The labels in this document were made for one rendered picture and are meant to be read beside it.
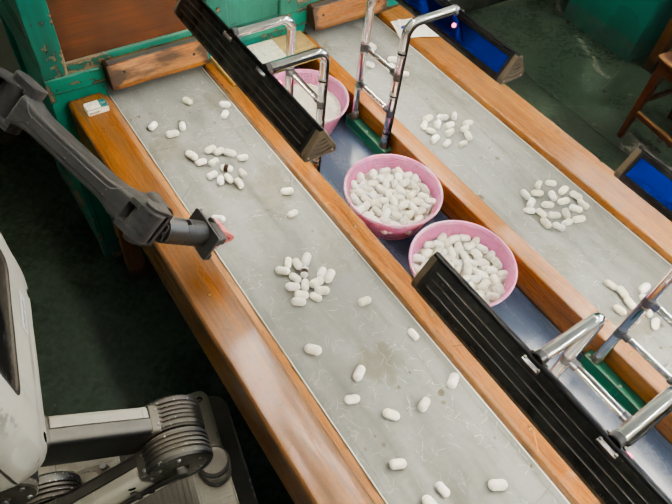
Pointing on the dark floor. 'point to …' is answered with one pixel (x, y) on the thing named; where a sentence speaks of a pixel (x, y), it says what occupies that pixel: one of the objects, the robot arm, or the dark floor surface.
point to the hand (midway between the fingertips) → (230, 237)
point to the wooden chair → (651, 98)
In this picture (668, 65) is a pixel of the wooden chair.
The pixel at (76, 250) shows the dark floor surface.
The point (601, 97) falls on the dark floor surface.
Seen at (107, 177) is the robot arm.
